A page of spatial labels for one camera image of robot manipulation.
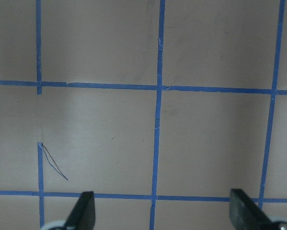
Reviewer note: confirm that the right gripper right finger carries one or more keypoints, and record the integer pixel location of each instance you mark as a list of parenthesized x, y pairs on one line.
[(244, 214)]

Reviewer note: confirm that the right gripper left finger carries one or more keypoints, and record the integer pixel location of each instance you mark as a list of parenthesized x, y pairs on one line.
[(82, 216)]

